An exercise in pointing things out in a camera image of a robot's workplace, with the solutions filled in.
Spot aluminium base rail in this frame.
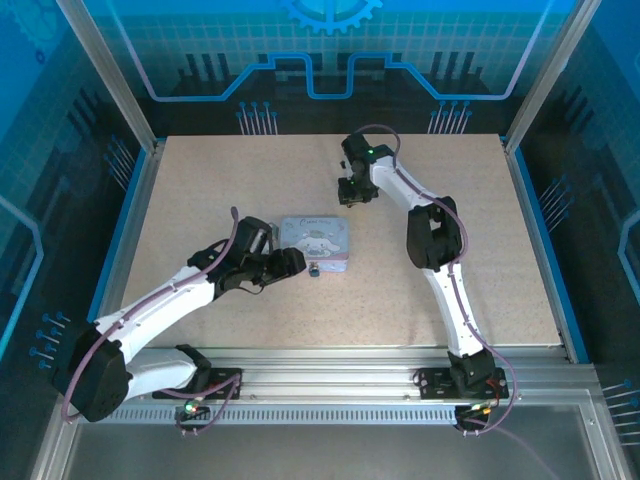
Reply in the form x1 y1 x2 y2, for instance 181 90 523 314
89 343 574 405

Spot aluminium side rail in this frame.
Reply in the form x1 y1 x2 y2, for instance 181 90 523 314
501 135 577 362
85 139 166 351

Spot lilac cartoon tin box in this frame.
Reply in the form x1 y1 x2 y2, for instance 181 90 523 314
277 214 352 274

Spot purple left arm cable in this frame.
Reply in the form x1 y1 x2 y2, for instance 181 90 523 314
60 205 242 424

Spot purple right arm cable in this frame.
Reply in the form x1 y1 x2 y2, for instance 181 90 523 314
355 123 519 436

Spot slotted grey cable duct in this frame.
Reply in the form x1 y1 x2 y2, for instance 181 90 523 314
79 404 464 427

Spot aluminium frame post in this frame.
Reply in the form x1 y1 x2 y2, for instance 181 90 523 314
55 0 162 154
503 0 604 151

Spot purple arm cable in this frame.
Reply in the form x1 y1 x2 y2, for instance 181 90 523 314
355 123 519 436
60 205 242 424

